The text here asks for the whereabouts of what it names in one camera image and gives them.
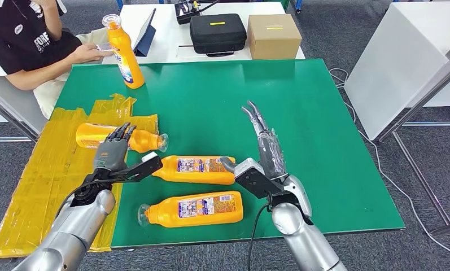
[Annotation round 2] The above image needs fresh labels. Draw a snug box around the black right camera cable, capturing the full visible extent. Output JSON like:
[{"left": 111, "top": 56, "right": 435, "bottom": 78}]
[{"left": 247, "top": 202, "right": 274, "bottom": 271}]

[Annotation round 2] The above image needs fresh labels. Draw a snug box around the yellow taped sheet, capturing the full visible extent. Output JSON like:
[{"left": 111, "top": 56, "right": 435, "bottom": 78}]
[{"left": 0, "top": 93, "right": 160, "bottom": 259}]

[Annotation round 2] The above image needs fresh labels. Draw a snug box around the person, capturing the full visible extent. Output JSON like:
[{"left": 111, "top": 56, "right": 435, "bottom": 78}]
[{"left": 0, "top": 0, "right": 115, "bottom": 120}]

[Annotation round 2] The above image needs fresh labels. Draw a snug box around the cardboard box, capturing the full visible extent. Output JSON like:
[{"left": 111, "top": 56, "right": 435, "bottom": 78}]
[{"left": 246, "top": 14, "right": 303, "bottom": 60}]

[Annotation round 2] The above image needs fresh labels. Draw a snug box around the white cable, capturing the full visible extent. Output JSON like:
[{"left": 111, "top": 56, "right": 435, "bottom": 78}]
[{"left": 329, "top": 67, "right": 450, "bottom": 263}]

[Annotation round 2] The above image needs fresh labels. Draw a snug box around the white table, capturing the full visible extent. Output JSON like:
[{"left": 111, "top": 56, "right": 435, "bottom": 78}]
[
  {"left": 102, "top": 2, "right": 306, "bottom": 65},
  {"left": 343, "top": 2, "right": 450, "bottom": 141}
]

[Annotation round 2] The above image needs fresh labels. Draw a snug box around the green table board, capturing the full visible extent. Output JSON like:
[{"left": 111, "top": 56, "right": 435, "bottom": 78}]
[{"left": 54, "top": 58, "right": 406, "bottom": 250}]

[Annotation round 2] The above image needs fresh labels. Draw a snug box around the orange detergent bottle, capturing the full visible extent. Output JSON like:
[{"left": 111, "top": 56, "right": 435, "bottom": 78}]
[
  {"left": 137, "top": 190, "right": 244, "bottom": 229},
  {"left": 151, "top": 155, "right": 237, "bottom": 186},
  {"left": 75, "top": 122, "right": 170, "bottom": 154},
  {"left": 101, "top": 14, "right": 146, "bottom": 90}
]

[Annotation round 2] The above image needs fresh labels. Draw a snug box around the black screen device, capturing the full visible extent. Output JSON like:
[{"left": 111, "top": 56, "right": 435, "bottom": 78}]
[{"left": 174, "top": 0, "right": 222, "bottom": 25}]

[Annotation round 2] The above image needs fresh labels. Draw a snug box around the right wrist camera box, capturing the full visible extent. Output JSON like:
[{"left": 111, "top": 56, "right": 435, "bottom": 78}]
[{"left": 233, "top": 157, "right": 286, "bottom": 200}]

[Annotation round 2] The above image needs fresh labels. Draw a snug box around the black zip case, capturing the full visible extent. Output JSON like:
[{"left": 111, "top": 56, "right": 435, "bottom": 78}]
[{"left": 189, "top": 13, "right": 247, "bottom": 58}]

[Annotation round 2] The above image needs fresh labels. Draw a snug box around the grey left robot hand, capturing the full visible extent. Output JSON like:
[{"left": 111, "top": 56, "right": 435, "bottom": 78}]
[{"left": 93, "top": 122, "right": 137, "bottom": 173}]

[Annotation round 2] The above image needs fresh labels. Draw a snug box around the grey metal frame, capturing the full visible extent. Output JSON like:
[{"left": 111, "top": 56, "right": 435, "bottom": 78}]
[{"left": 374, "top": 45, "right": 450, "bottom": 237}]

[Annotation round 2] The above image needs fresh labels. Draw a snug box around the tablet in blue cover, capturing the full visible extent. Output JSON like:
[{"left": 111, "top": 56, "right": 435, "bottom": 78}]
[{"left": 133, "top": 8, "right": 158, "bottom": 58}]

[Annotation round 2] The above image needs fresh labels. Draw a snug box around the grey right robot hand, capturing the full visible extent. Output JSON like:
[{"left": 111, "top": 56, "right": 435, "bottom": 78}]
[{"left": 220, "top": 99, "right": 289, "bottom": 181}]

